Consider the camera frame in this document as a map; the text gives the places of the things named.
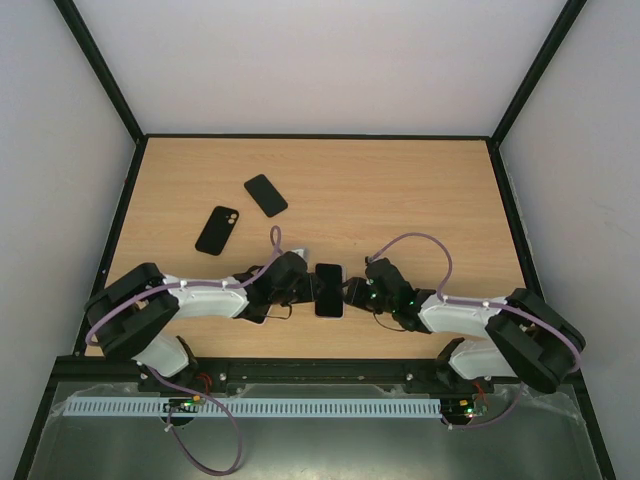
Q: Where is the black smartphone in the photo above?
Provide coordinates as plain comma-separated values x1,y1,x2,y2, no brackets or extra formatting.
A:
243,310,268,325

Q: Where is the pink phone case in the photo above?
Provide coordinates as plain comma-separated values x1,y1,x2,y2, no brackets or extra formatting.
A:
243,304,276,327

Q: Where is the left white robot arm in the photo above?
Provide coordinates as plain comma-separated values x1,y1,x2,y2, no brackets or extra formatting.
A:
85,251,319,379

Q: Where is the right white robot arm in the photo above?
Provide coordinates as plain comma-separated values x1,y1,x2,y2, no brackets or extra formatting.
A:
344,258,586,393

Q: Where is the black phone face down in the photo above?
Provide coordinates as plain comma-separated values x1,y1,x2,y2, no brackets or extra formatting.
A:
244,174,288,218

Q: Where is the black phone case with cutout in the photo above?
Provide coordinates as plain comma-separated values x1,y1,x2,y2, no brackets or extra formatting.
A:
195,206,239,256

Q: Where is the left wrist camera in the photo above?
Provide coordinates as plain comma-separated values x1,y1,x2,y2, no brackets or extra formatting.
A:
291,248,309,262

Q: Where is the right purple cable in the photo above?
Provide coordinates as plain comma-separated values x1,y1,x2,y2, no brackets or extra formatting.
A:
367,232,585,430

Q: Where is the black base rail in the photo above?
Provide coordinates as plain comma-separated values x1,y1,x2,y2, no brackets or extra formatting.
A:
47,356,494,398

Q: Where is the white slotted cable duct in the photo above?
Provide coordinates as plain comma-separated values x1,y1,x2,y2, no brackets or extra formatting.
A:
63,397,441,419

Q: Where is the black metal frame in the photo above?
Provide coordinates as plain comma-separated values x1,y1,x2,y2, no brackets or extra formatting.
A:
14,1,615,479

